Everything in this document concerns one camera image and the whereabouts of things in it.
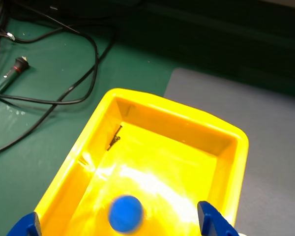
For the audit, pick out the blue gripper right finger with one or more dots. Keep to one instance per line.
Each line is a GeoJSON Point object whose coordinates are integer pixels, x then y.
{"type": "Point", "coordinates": [212, 221]}

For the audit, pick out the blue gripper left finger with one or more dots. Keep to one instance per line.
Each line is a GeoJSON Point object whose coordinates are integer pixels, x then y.
{"type": "Point", "coordinates": [27, 226]}

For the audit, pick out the blue ball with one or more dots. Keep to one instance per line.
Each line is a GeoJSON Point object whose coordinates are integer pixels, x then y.
{"type": "Point", "coordinates": [126, 213]}

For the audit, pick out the yellow plastic bin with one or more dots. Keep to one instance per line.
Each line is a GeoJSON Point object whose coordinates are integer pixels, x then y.
{"type": "Point", "coordinates": [162, 157]}

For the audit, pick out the grey printed mat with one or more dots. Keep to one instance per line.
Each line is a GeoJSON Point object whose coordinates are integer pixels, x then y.
{"type": "Point", "coordinates": [265, 137]}

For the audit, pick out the black screw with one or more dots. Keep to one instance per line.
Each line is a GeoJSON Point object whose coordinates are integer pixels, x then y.
{"type": "Point", "coordinates": [115, 137]}

